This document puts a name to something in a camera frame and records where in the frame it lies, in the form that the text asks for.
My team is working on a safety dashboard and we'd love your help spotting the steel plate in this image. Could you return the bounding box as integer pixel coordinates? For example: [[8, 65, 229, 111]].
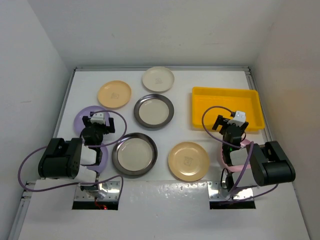
[[111, 132, 158, 178], [133, 94, 175, 129]]

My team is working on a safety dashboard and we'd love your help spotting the pink plate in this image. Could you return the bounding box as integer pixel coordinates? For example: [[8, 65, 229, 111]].
[[217, 139, 251, 172]]

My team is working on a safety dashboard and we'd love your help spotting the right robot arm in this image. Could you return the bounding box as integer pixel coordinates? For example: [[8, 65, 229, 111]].
[[212, 115, 296, 192]]

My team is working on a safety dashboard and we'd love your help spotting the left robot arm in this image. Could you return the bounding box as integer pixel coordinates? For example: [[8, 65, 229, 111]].
[[38, 113, 116, 187]]

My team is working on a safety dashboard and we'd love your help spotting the yellow plastic bin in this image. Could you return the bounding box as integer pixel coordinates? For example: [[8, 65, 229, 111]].
[[191, 86, 265, 132]]

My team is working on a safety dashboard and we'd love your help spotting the near purple plate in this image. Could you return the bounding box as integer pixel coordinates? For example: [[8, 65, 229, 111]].
[[86, 146, 109, 174]]

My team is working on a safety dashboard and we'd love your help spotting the far orange plate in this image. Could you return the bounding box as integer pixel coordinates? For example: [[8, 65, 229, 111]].
[[97, 80, 132, 109]]

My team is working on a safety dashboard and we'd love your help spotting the orange plate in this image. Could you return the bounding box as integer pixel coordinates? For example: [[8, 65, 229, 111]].
[[97, 80, 132, 109], [168, 141, 210, 182]]

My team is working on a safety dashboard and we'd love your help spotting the near orange plate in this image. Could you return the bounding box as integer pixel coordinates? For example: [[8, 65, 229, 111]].
[[168, 141, 210, 182]]

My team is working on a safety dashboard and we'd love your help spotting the cream white plate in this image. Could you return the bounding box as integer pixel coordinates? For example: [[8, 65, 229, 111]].
[[142, 66, 175, 93]]

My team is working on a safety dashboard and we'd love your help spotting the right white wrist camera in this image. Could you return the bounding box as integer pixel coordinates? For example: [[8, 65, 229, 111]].
[[228, 110, 246, 127]]

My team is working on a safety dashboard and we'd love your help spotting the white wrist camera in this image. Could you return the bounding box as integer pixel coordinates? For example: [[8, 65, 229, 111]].
[[228, 110, 246, 127], [90, 112, 106, 125]]

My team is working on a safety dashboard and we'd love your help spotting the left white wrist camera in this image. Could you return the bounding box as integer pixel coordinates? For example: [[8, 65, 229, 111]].
[[90, 112, 106, 125]]

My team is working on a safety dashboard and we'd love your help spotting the black cable right base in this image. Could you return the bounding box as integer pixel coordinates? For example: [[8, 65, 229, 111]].
[[219, 167, 233, 193]]

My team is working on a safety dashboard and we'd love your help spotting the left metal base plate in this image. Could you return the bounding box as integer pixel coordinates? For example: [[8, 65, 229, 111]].
[[74, 181, 121, 202]]

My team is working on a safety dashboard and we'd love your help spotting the metal base plate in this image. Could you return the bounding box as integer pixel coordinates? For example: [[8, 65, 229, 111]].
[[74, 181, 121, 202], [207, 181, 254, 202]]

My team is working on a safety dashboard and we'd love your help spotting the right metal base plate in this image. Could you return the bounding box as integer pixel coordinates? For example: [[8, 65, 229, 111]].
[[207, 181, 254, 202]]

